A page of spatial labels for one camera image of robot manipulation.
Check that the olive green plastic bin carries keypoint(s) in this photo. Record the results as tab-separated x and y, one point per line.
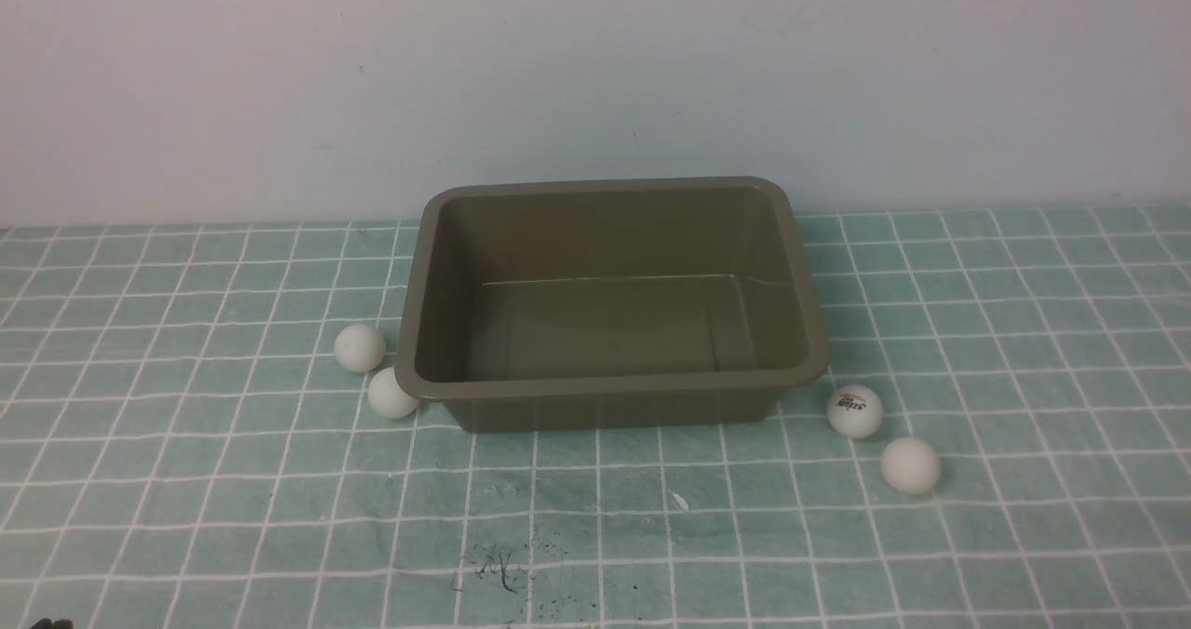
599	304

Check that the white ping-pong ball with logo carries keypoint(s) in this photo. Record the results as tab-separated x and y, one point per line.
855	411

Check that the green grid tablecloth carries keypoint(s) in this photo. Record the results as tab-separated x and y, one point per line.
180	448

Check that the black object bottom left corner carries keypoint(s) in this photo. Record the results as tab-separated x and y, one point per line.
53	623

